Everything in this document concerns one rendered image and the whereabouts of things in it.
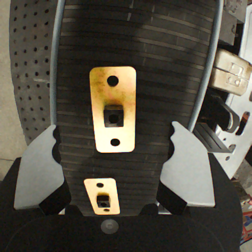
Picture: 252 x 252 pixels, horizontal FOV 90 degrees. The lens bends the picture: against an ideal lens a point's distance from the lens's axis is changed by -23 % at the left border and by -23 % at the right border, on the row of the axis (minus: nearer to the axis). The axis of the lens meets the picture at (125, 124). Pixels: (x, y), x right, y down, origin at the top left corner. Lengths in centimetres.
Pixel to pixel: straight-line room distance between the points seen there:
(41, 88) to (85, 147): 54
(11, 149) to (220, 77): 204
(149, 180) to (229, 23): 24
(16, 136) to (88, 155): 174
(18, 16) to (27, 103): 38
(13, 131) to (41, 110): 118
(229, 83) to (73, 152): 25
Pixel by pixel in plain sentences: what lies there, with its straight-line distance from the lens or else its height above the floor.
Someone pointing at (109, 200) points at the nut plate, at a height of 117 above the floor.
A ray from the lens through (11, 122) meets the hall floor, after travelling 183.
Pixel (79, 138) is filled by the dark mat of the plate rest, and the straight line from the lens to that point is 17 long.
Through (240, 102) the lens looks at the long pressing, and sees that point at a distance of 43.
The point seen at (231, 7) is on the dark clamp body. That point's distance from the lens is 29.
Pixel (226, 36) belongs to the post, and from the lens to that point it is 25.
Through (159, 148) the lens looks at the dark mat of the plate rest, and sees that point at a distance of 17.
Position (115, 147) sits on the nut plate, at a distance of 16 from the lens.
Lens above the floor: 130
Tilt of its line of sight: 62 degrees down
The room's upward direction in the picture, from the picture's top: 174 degrees clockwise
